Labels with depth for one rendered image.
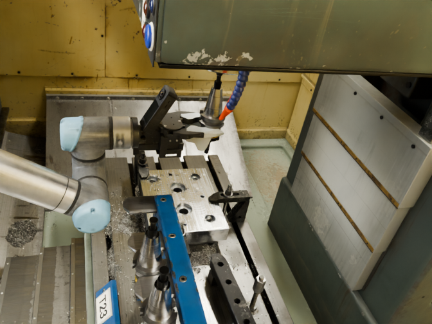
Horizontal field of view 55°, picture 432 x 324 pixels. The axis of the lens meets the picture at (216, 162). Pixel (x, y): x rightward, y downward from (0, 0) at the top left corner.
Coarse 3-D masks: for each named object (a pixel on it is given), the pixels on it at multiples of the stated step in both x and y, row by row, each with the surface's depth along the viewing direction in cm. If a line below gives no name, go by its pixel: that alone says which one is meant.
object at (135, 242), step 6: (132, 234) 84; (138, 234) 84; (144, 234) 84; (162, 234) 85; (132, 240) 83; (138, 240) 83; (162, 240) 84; (132, 246) 81; (138, 246) 82; (162, 246) 82
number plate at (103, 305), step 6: (102, 294) 104; (108, 294) 102; (96, 300) 104; (102, 300) 102; (108, 300) 101; (96, 306) 103; (102, 306) 101; (108, 306) 100; (96, 312) 101; (102, 312) 100; (108, 312) 98; (96, 318) 100; (102, 318) 99; (108, 318) 98
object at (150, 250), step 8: (144, 240) 74; (152, 240) 74; (144, 248) 75; (152, 248) 74; (160, 248) 76; (144, 256) 76; (152, 256) 75; (160, 256) 77; (144, 264) 76; (152, 264) 76
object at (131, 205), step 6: (126, 198) 92; (132, 198) 92; (138, 198) 93; (144, 198) 93; (150, 198) 93; (126, 204) 91; (132, 204) 91; (138, 204) 91; (144, 204) 91; (150, 204) 92; (126, 210) 89; (132, 210) 89; (138, 210) 90; (144, 210) 90; (150, 210) 90; (156, 210) 91
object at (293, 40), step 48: (192, 0) 49; (240, 0) 51; (288, 0) 52; (336, 0) 54; (384, 0) 56; (192, 48) 53; (240, 48) 55; (288, 48) 57; (336, 48) 59; (384, 48) 61
